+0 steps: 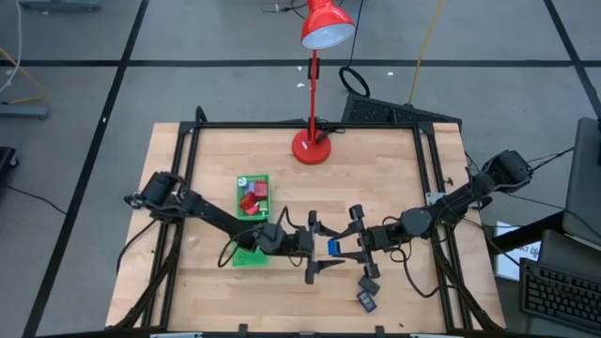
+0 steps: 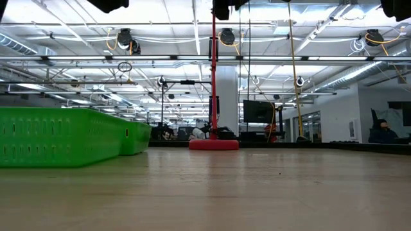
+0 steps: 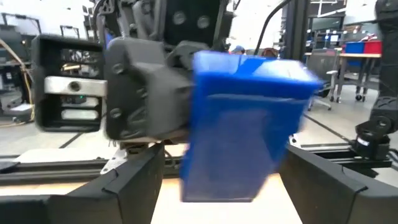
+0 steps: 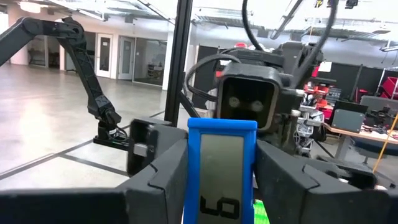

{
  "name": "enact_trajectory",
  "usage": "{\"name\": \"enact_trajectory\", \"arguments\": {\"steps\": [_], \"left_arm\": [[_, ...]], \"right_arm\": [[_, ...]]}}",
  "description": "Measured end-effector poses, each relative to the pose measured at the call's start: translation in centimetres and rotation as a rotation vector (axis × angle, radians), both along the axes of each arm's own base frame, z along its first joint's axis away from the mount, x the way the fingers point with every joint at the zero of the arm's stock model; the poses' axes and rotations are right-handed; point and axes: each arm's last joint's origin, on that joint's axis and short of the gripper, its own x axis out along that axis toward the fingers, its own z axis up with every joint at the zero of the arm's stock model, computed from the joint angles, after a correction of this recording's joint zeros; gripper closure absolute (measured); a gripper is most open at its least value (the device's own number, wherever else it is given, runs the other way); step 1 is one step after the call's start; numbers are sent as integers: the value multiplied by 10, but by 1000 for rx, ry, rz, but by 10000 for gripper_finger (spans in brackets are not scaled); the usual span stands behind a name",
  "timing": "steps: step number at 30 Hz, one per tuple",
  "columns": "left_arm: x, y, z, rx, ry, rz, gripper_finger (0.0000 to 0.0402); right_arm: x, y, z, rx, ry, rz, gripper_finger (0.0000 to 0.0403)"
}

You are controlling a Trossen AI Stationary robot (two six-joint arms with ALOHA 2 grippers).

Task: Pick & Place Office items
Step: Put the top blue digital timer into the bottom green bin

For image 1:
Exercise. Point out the grey office chair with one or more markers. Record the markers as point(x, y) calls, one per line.
point(584, 188)

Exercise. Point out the green slotted plastic basket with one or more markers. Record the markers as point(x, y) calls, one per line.
point(251, 259)
point(240, 211)

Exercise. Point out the black table frame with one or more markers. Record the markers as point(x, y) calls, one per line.
point(305, 126)

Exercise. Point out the small blue card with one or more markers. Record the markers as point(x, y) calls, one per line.
point(366, 302)
point(334, 247)

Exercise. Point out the red desk lamp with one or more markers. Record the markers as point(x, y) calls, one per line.
point(311, 150)

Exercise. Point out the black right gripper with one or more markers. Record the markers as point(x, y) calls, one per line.
point(375, 238)

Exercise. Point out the white and purple wall charger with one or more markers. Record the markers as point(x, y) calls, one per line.
point(250, 188)

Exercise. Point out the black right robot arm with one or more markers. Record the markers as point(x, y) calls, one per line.
point(455, 202)

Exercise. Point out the white and green wall charger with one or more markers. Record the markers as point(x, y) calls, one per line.
point(263, 205)

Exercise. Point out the white paper sheet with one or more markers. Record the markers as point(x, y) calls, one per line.
point(512, 263)

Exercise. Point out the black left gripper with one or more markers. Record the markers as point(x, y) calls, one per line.
point(298, 243)

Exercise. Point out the black keyboard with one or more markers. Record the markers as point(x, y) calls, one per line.
point(559, 296)

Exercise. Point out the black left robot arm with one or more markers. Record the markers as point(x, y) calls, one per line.
point(211, 216)

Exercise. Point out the black perforated panel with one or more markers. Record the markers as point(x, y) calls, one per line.
point(375, 110)

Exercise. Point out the small black card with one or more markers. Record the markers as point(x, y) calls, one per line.
point(369, 285)

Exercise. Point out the grey floor stand base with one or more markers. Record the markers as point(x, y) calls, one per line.
point(23, 112)
point(61, 4)

